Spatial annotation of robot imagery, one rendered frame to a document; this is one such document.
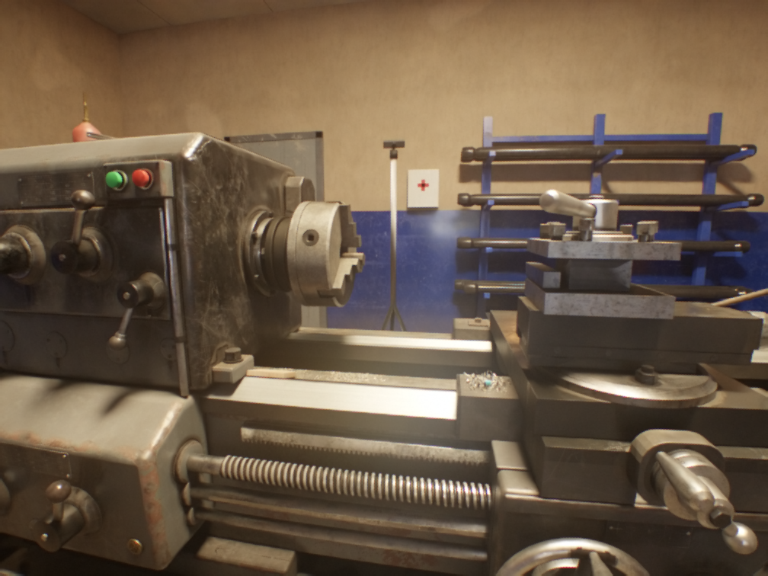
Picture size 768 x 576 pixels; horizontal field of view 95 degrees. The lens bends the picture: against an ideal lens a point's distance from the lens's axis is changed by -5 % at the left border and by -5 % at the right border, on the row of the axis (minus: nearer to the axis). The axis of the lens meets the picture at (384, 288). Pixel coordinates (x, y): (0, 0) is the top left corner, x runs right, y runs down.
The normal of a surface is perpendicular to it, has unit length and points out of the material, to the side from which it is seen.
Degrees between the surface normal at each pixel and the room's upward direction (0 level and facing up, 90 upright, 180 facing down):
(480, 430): 90
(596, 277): 90
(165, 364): 90
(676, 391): 50
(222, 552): 0
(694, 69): 90
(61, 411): 32
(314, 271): 103
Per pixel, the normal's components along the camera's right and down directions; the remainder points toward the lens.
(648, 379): -0.45, 0.14
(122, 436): -0.09, -0.76
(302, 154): -0.17, 0.15
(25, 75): 0.99, 0.03
